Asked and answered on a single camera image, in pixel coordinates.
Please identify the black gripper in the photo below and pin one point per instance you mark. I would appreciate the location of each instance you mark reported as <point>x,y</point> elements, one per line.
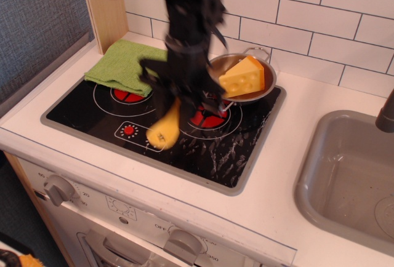
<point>184,74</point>

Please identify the yellow dish brush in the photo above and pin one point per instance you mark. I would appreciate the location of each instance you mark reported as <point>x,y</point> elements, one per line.
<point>164,133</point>

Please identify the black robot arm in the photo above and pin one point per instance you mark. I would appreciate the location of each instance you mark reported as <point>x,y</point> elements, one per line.
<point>192,20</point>

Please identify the green towel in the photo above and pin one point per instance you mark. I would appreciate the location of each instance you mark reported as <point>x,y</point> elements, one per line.
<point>120,67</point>

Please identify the red left stove knob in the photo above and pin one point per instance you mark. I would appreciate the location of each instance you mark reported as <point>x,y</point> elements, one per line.
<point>129,130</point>

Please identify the silver metal pan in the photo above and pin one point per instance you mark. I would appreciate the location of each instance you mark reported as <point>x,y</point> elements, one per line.
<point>222,63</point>

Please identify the black toy stovetop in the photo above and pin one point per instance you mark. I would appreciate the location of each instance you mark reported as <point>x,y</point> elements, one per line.
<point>214,150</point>

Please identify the yellow cheese wedge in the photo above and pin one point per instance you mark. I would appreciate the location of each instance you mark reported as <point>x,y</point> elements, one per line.
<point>245,77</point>

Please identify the grey right oven knob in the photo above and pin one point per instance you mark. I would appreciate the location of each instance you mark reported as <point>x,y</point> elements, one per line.
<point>184,246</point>

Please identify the grey oven knob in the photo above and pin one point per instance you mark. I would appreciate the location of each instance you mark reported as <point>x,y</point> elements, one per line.
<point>184,246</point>
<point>58,190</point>

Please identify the grey left oven knob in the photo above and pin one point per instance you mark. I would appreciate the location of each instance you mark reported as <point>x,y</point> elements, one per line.
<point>58,190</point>

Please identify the grey sink basin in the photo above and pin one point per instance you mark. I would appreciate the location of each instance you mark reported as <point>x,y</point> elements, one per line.
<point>346,180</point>

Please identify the grey faucet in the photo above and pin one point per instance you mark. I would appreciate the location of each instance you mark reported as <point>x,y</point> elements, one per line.
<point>385,119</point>

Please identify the orange plush object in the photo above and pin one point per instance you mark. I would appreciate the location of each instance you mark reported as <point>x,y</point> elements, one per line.
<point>29,261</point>

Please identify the wooden side post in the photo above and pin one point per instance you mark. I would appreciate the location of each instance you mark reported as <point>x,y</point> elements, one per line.
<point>109,22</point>

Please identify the grey oven door handle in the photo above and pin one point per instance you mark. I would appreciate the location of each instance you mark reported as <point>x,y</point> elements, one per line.
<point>114,250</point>

